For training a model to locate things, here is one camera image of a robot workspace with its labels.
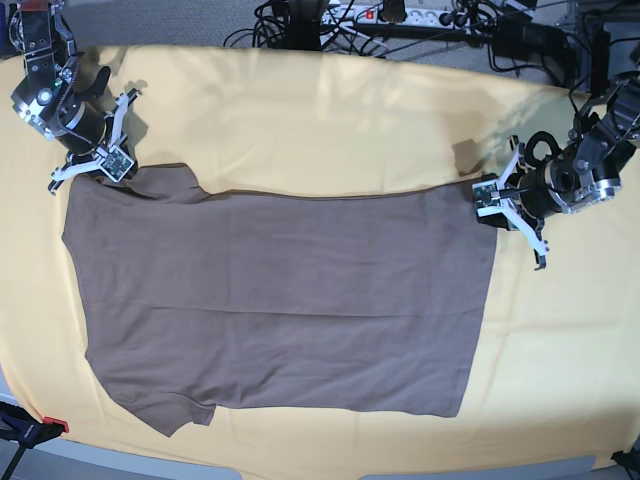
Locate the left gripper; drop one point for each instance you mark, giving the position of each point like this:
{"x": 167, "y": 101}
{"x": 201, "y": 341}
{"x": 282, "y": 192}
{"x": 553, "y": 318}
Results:
{"x": 548, "y": 189}

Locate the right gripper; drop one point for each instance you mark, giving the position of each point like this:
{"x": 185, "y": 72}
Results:
{"x": 81, "y": 128}

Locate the brown T-shirt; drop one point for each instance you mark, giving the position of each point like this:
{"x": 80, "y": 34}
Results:
{"x": 195, "y": 301}

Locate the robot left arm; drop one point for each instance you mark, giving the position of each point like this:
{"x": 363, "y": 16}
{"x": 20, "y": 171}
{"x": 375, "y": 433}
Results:
{"x": 601, "y": 142}

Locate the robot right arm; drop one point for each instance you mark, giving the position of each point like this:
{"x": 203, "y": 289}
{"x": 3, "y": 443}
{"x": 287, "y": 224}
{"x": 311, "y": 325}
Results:
{"x": 46, "y": 99}

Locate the black power adapter box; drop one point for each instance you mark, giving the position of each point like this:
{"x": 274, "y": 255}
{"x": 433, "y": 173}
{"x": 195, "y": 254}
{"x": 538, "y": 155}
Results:
{"x": 517, "y": 37}

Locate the white power strip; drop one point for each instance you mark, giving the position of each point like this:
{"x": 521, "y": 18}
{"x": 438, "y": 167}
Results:
{"x": 370, "y": 17}

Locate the black clamp at right corner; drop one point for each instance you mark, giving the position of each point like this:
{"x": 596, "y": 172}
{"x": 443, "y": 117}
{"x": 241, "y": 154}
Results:
{"x": 629, "y": 461}

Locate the blue clamp with red tip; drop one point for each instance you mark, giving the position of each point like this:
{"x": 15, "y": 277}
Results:
{"x": 19, "y": 426}

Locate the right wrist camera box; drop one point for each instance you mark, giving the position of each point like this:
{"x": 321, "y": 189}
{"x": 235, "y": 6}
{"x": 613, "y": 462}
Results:
{"x": 116, "y": 164}

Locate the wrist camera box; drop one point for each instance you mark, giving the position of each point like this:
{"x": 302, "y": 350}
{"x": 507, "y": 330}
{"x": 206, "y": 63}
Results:
{"x": 116, "y": 164}
{"x": 487, "y": 198}

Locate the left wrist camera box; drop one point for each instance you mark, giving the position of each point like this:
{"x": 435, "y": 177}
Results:
{"x": 487, "y": 198}

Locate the black table leg post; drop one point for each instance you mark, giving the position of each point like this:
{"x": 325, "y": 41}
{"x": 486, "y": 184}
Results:
{"x": 599, "y": 78}

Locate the black center stand post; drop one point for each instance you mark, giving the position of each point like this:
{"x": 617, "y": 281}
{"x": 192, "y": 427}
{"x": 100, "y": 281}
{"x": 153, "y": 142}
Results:
{"x": 303, "y": 29}

